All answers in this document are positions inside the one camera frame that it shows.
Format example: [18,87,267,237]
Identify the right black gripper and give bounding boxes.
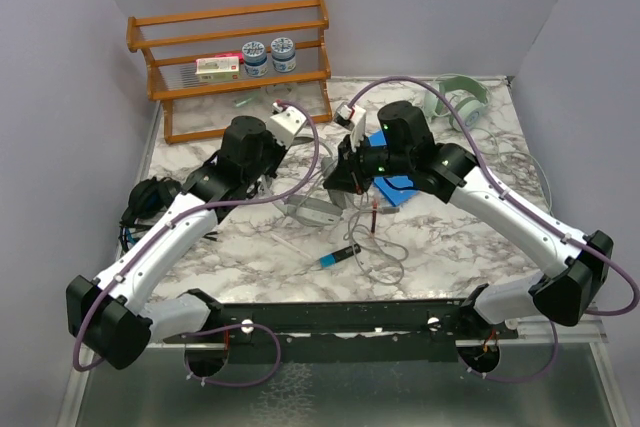
[325,130,413,194]

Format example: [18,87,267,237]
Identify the grey white headphones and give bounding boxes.
[262,131,409,286]

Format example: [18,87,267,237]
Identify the black blue headphones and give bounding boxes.
[118,176,187,253]

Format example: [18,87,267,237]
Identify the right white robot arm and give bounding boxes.
[323,101,613,338]

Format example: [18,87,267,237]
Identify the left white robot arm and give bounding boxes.
[65,112,303,370]

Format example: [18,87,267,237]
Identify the mint green headphones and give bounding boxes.
[422,73,491,131]

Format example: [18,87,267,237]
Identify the red pen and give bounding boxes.
[370,199,378,237]

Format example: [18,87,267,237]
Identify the blue notebook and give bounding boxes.
[367,129,419,209]

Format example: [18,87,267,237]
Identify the blue black highlighter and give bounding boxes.
[318,244,361,269]

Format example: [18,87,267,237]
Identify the white stick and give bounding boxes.
[270,233,314,261]

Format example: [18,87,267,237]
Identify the white red box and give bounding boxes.
[195,55,240,83]

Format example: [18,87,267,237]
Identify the wooden shelf rack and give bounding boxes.
[126,0,332,144]

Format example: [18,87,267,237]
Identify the right blue white jar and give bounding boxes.
[270,37,296,73]

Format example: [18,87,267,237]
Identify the blue white jar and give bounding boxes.
[241,41,268,78]
[270,37,296,73]

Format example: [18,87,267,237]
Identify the left blue white jar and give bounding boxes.
[241,41,268,78]

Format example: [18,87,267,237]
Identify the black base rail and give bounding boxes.
[166,298,518,363]

